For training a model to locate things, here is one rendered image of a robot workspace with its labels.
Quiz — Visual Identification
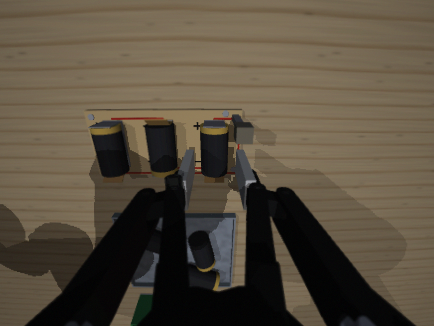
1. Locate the grey square tray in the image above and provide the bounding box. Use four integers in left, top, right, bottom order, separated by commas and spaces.
131, 213, 236, 288

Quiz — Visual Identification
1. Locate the green open box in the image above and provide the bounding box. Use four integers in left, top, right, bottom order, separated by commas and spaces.
130, 293, 153, 326

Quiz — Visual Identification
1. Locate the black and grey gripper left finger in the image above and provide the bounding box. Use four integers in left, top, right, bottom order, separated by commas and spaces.
25, 150, 195, 326

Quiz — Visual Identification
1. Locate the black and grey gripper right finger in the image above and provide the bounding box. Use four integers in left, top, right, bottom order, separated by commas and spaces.
235, 149, 416, 326

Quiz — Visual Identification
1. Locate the black battery with gold end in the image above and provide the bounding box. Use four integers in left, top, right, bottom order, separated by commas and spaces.
188, 230, 215, 272
144, 123, 178, 178
200, 123, 229, 178
188, 263, 220, 291
146, 229, 161, 254
89, 123, 130, 178

